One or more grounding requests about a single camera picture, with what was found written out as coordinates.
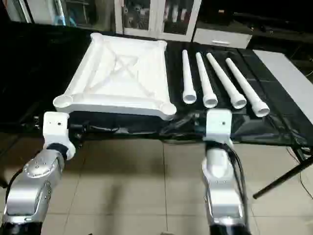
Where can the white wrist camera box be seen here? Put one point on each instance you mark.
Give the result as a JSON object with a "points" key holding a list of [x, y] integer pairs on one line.
{"points": [[218, 125], [56, 126]]}

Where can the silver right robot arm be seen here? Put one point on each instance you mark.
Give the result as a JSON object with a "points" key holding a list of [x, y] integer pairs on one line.
{"points": [[222, 191]]}

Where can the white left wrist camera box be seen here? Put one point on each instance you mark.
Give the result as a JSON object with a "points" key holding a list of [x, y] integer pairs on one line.
{"points": [[56, 126]]}

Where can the white plastic children's table top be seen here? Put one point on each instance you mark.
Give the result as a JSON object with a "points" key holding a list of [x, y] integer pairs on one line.
{"points": [[117, 73]]}

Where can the white side table board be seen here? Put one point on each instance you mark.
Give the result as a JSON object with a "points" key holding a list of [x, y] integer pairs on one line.
{"points": [[288, 78]]}

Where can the white glass door cabinet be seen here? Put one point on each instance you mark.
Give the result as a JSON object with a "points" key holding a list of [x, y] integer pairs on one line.
{"points": [[156, 17]]}

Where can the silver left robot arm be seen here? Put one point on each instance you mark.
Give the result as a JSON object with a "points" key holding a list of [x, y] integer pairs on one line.
{"points": [[34, 186]]}

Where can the white low drawer unit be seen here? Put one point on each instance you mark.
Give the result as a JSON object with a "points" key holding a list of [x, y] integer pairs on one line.
{"points": [[222, 38]]}

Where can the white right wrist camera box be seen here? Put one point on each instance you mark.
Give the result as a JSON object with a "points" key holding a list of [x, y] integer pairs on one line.
{"points": [[218, 125]]}

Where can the black plastic work mat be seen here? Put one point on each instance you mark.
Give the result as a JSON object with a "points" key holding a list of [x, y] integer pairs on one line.
{"points": [[39, 68]]}

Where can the teal plastic object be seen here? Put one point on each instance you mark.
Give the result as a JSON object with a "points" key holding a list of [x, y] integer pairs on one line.
{"points": [[63, 20]]}

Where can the white plastic table leg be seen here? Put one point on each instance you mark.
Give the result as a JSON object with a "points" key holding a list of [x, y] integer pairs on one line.
{"points": [[225, 81], [205, 83], [247, 88], [188, 81]]}

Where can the black metal table leg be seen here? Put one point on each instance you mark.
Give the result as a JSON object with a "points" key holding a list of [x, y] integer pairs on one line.
{"points": [[283, 178]]}

